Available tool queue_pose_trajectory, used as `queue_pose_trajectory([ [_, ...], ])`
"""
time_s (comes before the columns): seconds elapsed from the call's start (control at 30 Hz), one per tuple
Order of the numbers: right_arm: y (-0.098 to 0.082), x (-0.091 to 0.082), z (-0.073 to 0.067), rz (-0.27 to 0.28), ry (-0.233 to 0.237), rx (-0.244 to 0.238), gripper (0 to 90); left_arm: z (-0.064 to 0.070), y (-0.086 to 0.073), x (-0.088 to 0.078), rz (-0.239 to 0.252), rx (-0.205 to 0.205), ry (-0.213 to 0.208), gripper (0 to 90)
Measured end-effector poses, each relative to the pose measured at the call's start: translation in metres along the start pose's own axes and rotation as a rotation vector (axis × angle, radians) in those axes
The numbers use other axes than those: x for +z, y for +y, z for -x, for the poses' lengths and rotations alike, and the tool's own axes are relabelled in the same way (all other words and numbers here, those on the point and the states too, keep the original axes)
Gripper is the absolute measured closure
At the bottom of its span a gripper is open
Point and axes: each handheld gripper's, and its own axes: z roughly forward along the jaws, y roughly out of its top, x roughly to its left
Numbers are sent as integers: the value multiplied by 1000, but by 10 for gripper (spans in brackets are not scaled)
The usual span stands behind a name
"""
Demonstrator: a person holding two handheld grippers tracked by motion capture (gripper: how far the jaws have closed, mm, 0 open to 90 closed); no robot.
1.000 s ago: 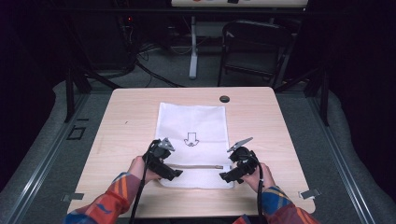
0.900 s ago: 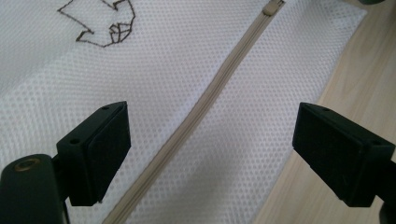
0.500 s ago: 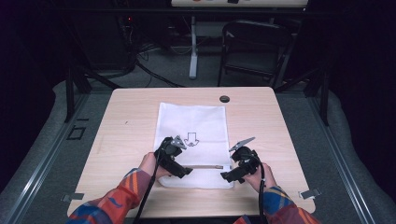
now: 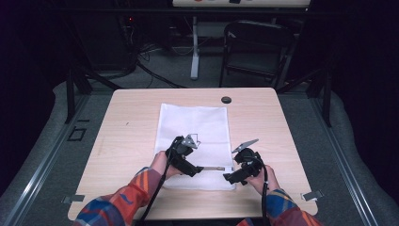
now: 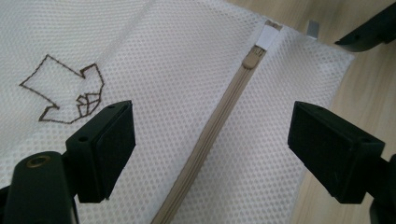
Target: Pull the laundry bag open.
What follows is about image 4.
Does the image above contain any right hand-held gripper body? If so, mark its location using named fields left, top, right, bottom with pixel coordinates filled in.
left=231, top=137, right=268, bottom=181

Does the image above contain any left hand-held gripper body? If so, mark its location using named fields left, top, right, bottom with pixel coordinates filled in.
left=165, top=134, right=201, bottom=172

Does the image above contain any white towel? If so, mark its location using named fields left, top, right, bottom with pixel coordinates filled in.
left=152, top=102, right=237, bottom=192

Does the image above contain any person's left hand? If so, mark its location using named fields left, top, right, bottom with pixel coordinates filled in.
left=149, top=150, right=184, bottom=181

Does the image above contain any person's right hand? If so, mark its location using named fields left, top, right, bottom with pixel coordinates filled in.
left=245, top=164, right=280, bottom=197

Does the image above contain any person's lap clothing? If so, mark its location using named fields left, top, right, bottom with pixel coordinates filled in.
left=234, top=217, right=257, bottom=226

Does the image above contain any white background desk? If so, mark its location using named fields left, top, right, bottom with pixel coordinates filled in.
left=171, top=0, right=311, bottom=81

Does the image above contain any black folding chair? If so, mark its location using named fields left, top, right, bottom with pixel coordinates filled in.
left=218, top=19, right=296, bottom=89

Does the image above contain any black computer tower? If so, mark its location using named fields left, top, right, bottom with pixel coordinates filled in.
left=117, top=13, right=140, bottom=72

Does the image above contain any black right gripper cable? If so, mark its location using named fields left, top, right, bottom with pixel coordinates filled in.
left=260, top=159, right=271, bottom=226

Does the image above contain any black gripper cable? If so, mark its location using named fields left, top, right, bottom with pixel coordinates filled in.
left=260, top=159, right=271, bottom=226
left=136, top=154, right=173, bottom=226

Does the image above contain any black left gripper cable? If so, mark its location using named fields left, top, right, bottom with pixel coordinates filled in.
left=136, top=154, right=173, bottom=226

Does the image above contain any black floor cable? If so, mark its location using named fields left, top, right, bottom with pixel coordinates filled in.
left=135, top=46, right=186, bottom=89

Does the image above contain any aluminium floor rail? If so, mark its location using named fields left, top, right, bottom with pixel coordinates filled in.
left=309, top=93, right=380, bottom=226
left=0, top=93, right=90, bottom=226

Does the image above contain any black metal frame stand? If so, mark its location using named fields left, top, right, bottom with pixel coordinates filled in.
left=276, top=66, right=333, bottom=128
left=64, top=64, right=124, bottom=125

